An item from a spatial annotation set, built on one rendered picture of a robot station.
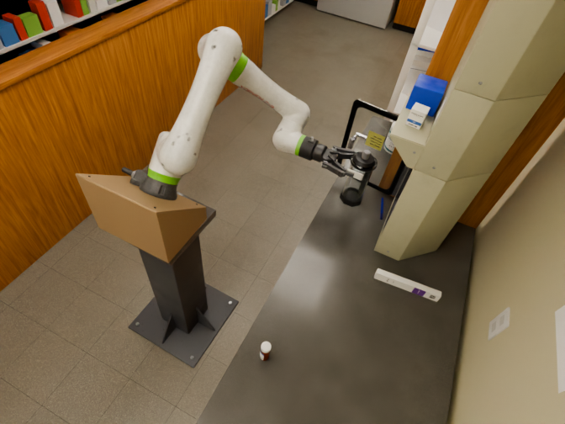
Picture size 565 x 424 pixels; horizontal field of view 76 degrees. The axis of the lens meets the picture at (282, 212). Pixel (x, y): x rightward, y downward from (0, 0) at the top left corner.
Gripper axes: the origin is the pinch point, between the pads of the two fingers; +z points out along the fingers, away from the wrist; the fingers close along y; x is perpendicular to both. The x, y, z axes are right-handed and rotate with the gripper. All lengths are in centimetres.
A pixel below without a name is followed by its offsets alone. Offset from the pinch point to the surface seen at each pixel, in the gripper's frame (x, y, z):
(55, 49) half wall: 9, 12, -182
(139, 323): 119, -64, -88
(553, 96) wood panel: -40, 23, 51
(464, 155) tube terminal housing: -30.8, -13.7, 29.7
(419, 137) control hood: -29.5, -10.8, 15.3
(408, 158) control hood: -23.0, -14.5, 14.9
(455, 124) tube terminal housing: -39.9, -14.4, 22.8
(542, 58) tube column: -61, -9, 34
